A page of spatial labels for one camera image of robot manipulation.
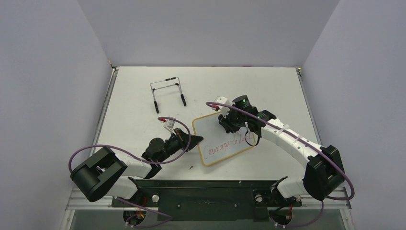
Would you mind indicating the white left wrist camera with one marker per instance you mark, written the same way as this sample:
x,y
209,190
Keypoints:
x,y
168,124

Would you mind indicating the aluminium front frame rail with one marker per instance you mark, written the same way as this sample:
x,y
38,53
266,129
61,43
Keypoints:
x,y
78,201

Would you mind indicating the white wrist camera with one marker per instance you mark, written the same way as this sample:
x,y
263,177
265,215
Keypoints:
x,y
222,105
168,124

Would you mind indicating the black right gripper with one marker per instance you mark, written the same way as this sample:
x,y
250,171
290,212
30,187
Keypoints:
x,y
226,123

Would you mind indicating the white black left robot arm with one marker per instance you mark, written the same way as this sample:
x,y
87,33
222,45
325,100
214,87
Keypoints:
x,y
107,174

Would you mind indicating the yellow framed whiteboard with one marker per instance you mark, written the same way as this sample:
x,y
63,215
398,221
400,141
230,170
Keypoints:
x,y
217,145

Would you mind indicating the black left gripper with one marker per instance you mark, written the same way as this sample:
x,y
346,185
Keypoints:
x,y
183,139

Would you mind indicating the aluminium table edge rail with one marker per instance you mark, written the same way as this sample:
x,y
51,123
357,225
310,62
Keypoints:
x,y
298,71

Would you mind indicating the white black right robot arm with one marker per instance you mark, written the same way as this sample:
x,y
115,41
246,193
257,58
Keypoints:
x,y
323,165

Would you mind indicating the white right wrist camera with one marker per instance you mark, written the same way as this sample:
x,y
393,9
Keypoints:
x,y
222,105

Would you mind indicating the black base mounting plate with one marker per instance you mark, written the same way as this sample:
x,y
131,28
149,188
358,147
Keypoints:
x,y
255,197

